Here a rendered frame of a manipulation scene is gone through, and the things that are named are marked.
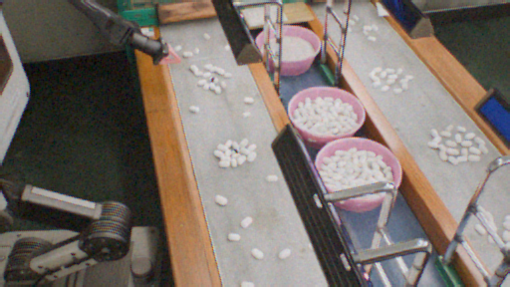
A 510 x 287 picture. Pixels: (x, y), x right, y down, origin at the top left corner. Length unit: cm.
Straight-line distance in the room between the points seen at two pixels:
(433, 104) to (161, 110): 97
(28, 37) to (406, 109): 229
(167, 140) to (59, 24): 173
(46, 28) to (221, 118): 175
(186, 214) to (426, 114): 93
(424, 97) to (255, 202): 80
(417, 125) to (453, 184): 28
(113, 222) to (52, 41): 204
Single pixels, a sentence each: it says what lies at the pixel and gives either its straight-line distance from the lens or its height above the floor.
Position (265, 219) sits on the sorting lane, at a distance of 148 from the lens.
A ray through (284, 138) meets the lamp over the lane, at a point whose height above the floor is 109.
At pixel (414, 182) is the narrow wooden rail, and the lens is 161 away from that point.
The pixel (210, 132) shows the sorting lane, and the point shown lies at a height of 74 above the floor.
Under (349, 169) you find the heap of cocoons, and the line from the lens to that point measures 163.
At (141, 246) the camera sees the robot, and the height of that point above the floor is 47.
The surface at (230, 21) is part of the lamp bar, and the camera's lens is 163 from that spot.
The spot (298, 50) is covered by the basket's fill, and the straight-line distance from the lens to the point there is 214.
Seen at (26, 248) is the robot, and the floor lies 65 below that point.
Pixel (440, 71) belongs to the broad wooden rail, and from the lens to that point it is 209.
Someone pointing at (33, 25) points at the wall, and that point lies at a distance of 330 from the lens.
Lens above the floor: 192
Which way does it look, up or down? 44 degrees down
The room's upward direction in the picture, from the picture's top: straight up
